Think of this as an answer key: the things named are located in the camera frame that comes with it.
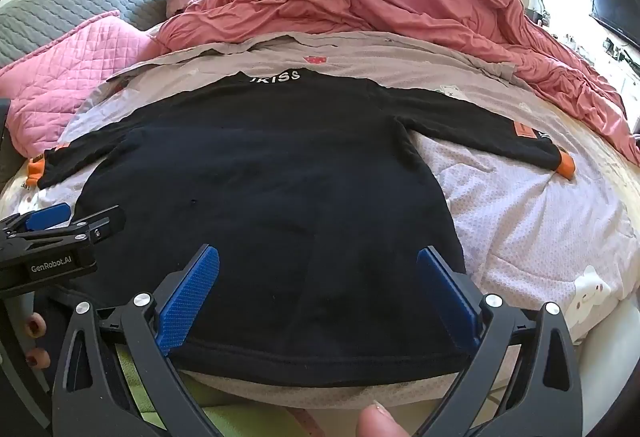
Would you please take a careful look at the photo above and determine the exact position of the person's right hand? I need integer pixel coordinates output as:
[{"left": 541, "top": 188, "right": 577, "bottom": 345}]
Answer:
[{"left": 356, "top": 401, "right": 408, "bottom": 437}]

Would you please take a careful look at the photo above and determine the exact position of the grey quilted pillow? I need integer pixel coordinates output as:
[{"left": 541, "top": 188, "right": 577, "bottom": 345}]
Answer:
[{"left": 0, "top": 0, "right": 216, "bottom": 68}]

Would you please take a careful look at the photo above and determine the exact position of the green cloth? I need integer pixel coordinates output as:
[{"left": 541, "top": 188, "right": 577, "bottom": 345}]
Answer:
[{"left": 115, "top": 344, "right": 361, "bottom": 437}]

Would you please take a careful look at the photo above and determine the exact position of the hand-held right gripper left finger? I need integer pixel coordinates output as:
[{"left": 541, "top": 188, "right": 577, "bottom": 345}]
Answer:
[{"left": 52, "top": 244, "right": 221, "bottom": 437}]

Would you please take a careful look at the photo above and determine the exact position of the black television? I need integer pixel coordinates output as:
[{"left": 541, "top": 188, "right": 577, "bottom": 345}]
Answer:
[{"left": 590, "top": 0, "right": 640, "bottom": 50}]

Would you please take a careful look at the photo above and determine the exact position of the person's left hand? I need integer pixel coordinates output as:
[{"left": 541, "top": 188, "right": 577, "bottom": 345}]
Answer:
[{"left": 22, "top": 312, "right": 53, "bottom": 373}]

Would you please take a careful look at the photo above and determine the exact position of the black shirt with orange cuffs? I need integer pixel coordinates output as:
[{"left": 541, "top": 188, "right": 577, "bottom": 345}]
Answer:
[{"left": 27, "top": 69, "right": 576, "bottom": 389}]

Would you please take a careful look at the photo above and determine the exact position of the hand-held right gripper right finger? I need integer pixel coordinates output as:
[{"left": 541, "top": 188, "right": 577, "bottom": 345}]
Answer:
[{"left": 416, "top": 246, "right": 583, "bottom": 437}]

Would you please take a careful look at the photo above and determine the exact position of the white cabinet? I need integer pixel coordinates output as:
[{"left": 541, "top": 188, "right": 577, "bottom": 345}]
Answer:
[{"left": 555, "top": 29, "right": 640, "bottom": 118}]

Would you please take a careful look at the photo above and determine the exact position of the pink quilted pillow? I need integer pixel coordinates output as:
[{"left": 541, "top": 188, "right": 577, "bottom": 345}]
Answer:
[{"left": 0, "top": 11, "right": 166, "bottom": 155}]

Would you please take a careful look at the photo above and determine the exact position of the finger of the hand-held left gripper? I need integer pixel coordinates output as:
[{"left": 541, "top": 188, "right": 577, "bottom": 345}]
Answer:
[
  {"left": 0, "top": 203, "right": 73, "bottom": 234},
  {"left": 0, "top": 206, "right": 127, "bottom": 251}
]

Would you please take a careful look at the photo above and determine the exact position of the lilac printed bed sheet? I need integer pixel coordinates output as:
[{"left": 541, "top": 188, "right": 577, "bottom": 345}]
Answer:
[{"left": 0, "top": 31, "right": 640, "bottom": 410}]

